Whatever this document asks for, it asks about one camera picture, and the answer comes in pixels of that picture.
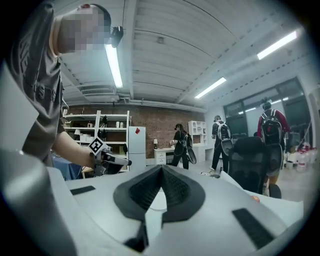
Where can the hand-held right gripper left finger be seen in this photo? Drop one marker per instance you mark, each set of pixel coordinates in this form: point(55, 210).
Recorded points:
point(100, 200)

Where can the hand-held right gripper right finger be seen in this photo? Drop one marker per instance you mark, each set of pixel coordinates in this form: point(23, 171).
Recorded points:
point(212, 212)

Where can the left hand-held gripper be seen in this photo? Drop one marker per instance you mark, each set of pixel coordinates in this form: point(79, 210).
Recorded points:
point(96, 145)

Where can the person's left forearm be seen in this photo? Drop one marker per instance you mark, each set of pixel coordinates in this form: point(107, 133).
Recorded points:
point(72, 150)

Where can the white refrigerator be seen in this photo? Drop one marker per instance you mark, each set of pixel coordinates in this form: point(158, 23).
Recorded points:
point(136, 147)

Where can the red fridge sticker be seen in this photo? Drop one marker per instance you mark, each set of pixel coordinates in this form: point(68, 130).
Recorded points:
point(137, 130)

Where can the small table lamp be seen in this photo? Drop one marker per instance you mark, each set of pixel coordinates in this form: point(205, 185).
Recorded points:
point(155, 142)

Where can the white open shelving unit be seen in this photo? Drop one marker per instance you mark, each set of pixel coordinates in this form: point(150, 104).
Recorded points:
point(112, 116)

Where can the blue table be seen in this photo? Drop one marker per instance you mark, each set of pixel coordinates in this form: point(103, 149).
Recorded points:
point(65, 167)

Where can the white desk with drawers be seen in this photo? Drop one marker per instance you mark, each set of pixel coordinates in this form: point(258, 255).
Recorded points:
point(162, 156)

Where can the gray hanging seat shell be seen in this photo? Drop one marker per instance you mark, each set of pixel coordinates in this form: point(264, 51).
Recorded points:
point(227, 147)
point(275, 160)
point(192, 156)

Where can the black mesh office chair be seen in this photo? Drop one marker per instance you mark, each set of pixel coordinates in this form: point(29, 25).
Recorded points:
point(247, 162)

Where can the ceiling air conditioner vent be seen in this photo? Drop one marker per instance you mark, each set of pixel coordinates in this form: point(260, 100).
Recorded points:
point(98, 90)

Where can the black backpack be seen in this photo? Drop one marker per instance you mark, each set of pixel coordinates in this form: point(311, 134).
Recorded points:
point(187, 140)
point(271, 128)

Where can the white arched hutch desk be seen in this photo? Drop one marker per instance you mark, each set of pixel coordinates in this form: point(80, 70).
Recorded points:
point(197, 132)

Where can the large dark-framed window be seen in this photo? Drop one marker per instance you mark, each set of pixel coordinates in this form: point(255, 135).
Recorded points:
point(235, 120)

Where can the long ceiling light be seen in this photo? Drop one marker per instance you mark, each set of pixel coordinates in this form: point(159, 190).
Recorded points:
point(210, 87)
point(113, 65)
point(277, 45)

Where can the pile of clear plastic jugs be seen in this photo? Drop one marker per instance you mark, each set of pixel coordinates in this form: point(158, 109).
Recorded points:
point(305, 157)

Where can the person's gray t-shirt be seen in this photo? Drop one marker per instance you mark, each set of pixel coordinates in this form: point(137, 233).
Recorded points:
point(32, 87)

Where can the person's head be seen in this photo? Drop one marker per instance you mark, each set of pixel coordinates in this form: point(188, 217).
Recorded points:
point(80, 30)

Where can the black head-mounted camera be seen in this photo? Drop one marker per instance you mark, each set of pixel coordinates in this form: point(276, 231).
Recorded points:
point(117, 36)

